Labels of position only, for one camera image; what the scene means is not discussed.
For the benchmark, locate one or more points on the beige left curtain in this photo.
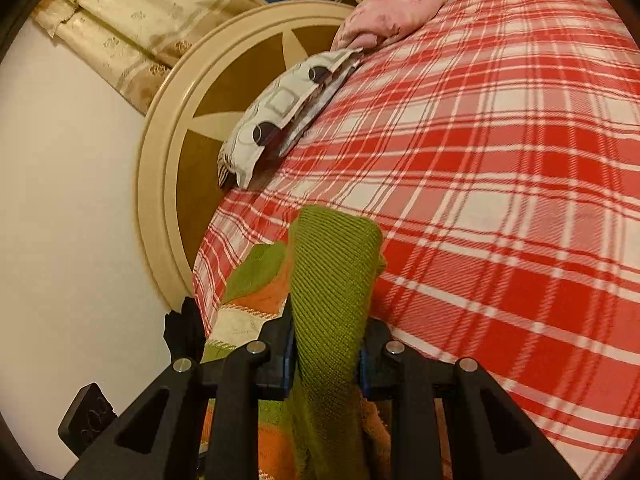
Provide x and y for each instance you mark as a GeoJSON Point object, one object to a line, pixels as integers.
{"type": "Point", "coordinates": [134, 44]}

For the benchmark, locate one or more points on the pink floral pillow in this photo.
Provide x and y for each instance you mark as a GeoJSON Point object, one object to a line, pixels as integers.
{"type": "Point", "coordinates": [375, 24]}

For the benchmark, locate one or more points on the green knit sweater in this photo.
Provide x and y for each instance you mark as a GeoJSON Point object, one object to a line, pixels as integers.
{"type": "Point", "coordinates": [325, 271]}

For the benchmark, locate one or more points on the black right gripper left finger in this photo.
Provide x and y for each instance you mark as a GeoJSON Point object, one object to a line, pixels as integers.
{"type": "Point", "coordinates": [198, 420]}

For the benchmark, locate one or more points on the cream wooden headboard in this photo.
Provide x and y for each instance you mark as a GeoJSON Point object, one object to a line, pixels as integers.
{"type": "Point", "coordinates": [194, 112]}

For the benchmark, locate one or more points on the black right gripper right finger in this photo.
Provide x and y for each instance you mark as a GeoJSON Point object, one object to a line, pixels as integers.
{"type": "Point", "coordinates": [451, 410]}

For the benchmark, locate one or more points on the dark clothes pile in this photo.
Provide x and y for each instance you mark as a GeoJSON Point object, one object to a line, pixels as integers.
{"type": "Point", "coordinates": [184, 332]}

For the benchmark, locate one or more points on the black box on floor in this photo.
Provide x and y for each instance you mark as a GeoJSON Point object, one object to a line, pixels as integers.
{"type": "Point", "coordinates": [87, 417]}

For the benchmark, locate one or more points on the red plaid bed sheet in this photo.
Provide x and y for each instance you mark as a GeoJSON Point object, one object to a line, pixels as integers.
{"type": "Point", "coordinates": [497, 149]}

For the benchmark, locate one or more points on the white patterned pillow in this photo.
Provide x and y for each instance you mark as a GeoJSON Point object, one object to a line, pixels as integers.
{"type": "Point", "coordinates": [281, 114]}

